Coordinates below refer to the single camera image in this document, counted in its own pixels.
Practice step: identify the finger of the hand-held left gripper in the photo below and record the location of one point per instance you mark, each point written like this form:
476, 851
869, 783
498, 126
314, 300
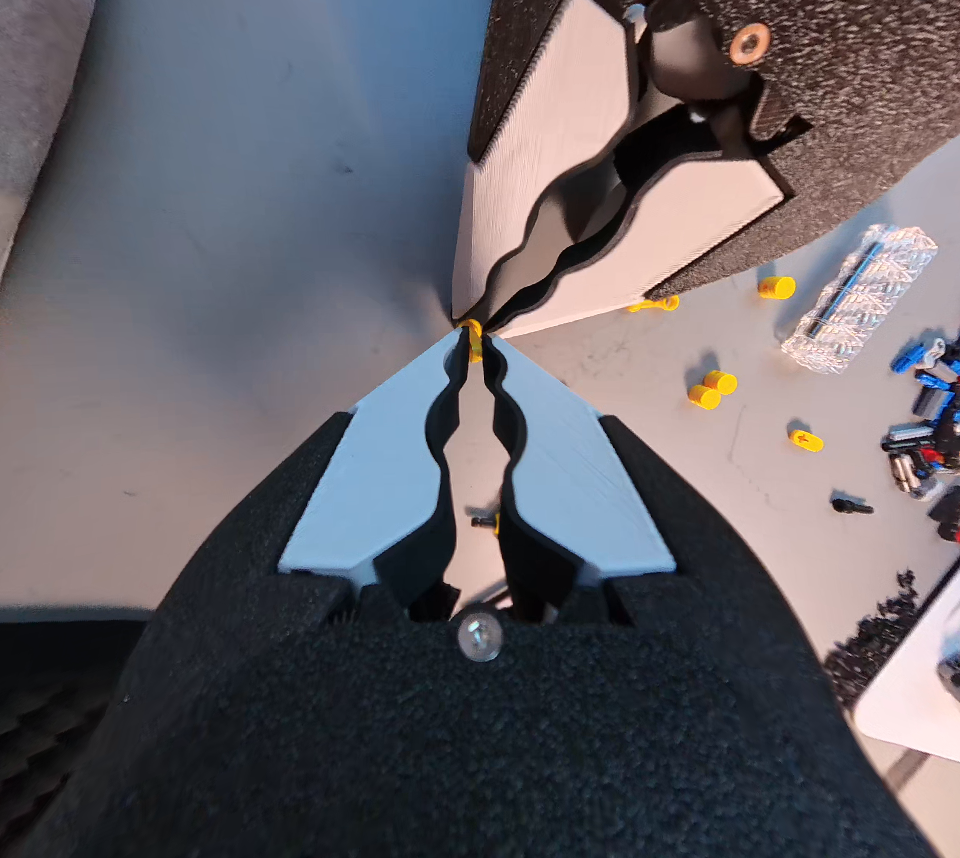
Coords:
540, 123
675, 236

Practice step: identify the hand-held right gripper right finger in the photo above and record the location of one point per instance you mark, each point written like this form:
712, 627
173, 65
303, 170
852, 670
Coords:
585, 498

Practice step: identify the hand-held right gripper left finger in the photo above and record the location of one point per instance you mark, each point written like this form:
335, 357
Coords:
360, 498

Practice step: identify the yellow connecting rod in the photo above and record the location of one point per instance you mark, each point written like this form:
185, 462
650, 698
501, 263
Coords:
660, 304
475, 350

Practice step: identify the grey desk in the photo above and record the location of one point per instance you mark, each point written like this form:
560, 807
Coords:
262, 273

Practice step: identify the clear plastic building piece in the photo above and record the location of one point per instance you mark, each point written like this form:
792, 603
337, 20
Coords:
859, 299

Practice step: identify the yellow piston with cross mark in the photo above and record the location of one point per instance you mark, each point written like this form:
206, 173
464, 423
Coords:
807, 440

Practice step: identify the black pin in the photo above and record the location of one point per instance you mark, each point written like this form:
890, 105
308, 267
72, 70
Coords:
851, 507

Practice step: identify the pile of small building parts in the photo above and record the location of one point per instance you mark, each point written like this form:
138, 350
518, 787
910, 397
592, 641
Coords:
930, 423

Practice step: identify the heap of black tiny parts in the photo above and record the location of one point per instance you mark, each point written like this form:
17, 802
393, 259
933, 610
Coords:
870, 640

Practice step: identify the white board with motor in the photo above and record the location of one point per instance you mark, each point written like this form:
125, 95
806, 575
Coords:
907, 715

